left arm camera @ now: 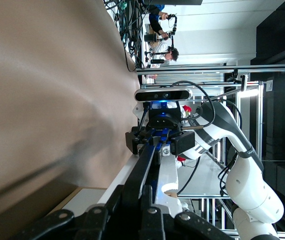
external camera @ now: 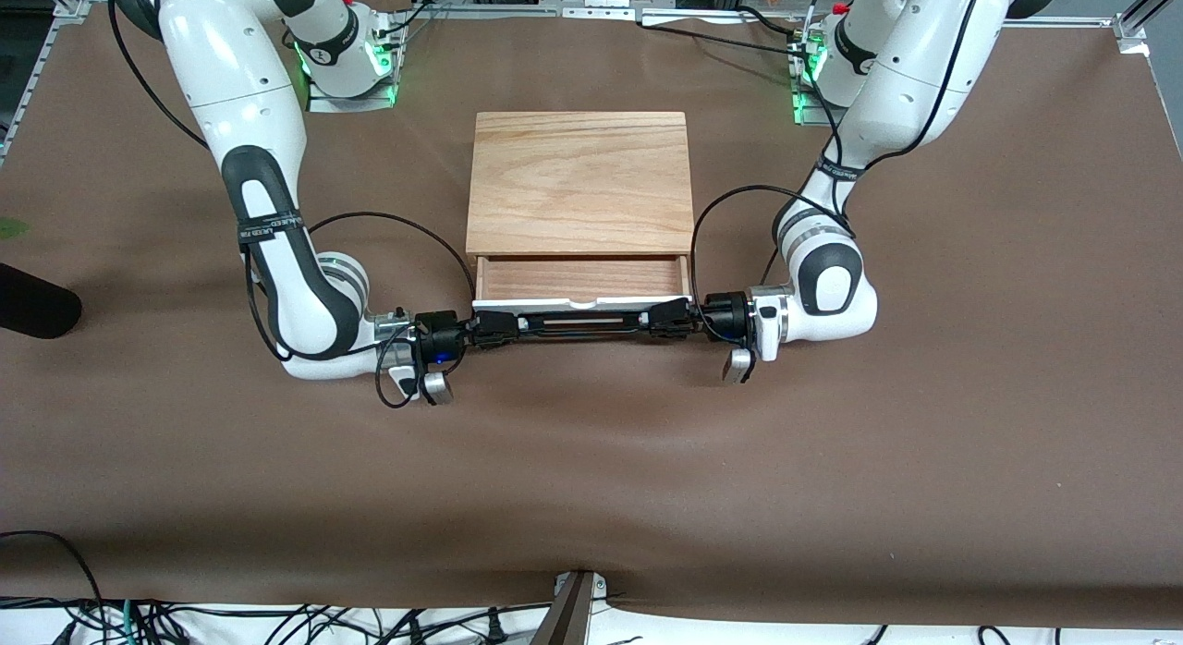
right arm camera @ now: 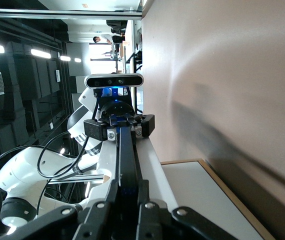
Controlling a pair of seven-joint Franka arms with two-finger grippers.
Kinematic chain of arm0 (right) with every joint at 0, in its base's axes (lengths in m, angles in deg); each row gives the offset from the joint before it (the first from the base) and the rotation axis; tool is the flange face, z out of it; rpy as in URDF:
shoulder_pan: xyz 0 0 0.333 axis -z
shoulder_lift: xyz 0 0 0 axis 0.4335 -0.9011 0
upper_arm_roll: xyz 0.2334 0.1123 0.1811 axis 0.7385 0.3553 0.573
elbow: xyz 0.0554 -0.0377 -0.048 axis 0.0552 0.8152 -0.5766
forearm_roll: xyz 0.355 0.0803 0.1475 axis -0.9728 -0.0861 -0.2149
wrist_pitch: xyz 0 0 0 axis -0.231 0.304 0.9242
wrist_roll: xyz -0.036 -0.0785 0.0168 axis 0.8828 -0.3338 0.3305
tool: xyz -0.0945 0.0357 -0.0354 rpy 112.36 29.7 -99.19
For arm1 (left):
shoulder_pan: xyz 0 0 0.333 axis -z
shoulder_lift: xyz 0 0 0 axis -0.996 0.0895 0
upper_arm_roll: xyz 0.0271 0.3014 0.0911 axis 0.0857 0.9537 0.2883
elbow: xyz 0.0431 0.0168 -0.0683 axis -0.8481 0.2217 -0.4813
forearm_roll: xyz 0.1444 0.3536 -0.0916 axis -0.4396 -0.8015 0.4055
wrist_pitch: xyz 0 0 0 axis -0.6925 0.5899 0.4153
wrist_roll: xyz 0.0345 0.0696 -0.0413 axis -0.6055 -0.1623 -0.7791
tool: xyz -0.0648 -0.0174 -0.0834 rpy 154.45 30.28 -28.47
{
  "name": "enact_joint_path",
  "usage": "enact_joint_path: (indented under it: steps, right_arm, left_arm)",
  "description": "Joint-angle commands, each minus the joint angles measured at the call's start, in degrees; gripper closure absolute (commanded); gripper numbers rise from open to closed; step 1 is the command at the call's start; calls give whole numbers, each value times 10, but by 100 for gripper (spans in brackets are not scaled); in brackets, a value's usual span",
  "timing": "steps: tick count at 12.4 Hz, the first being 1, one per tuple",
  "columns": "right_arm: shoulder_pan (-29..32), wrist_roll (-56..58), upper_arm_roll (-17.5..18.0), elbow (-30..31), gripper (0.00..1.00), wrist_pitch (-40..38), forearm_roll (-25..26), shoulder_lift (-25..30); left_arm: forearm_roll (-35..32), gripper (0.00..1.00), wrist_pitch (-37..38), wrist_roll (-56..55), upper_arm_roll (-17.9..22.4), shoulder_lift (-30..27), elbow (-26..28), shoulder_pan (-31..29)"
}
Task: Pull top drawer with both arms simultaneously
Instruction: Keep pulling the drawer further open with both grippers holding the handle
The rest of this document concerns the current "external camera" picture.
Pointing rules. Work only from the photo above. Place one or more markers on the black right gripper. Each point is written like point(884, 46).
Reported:
point(439, 335)

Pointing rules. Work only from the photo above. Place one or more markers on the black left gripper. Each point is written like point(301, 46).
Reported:
point(724, 316)

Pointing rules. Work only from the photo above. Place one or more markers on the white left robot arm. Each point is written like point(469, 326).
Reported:
point(915, 81)

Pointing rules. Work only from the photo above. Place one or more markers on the wooden drawer cabinet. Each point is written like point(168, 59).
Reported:
point(578, 178)

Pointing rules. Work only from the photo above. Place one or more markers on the brown table cover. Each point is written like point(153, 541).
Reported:
point(591, 460)

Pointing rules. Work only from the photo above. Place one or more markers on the black cylinder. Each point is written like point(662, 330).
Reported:
point(32, 303)

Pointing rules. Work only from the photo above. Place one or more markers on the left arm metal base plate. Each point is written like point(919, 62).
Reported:
point(804, 118)

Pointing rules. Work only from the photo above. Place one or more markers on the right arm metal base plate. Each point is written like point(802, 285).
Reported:
point(319, 104)

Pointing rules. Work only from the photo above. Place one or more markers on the metal table clamp bracket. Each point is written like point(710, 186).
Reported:
point(573, 617)

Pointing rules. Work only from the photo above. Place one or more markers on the aluminium table frame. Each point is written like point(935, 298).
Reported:
point(702, 17)

